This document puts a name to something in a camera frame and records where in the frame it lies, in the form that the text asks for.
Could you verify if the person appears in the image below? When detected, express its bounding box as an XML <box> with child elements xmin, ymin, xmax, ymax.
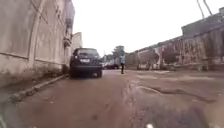
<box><xmin>119</xmin><ymin>53</ymin><xmax>127</xmax><ymax>75</ymax></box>

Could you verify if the tree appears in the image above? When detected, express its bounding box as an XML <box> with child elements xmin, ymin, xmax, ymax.
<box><xmin>112</xmin><ymin>45</ymin><xmax>126</xmax><ymax>60</ymax></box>

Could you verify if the dark hatchback car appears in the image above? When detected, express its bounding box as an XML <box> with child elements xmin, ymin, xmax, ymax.
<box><xmin>68</xmin><ymin>47</ymin><xmax>104</xmax><ymax>79</ymax></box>

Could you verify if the brown-grey worn asphalt road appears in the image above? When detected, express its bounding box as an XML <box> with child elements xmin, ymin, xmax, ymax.
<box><xmin>0</xmin><ymin>68</ymin><xmax>224</xmax><ymax>128</ymax></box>

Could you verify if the concrete kerb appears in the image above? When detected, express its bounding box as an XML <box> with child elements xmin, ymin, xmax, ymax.
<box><xmin>6</xmin><ymin>73</ymin><xmax>69</xmax><ymax>104</ymax></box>

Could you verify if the weathered grey building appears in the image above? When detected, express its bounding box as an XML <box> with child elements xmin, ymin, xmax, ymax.
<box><xmin>0</xmin><ymin>0</ymin><xmax>84</xmax><ymax>88</ymax></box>

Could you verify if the leaning pole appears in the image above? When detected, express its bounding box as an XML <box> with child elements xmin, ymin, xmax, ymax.
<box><xmin>203</xmin><ymin>0</ymin><xmax>213</xmax><ymax>16</ymax></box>
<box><xmin>196</xmin><ymin>0</ymin><xmax>206</xmax><ymax>20</ymax></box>

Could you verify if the weathered stained wall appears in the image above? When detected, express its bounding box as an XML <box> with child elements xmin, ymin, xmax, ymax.
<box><xmin>125</xmin><ymin>7</ymin><xmax>224</xmax><ymax>72</ymax></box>

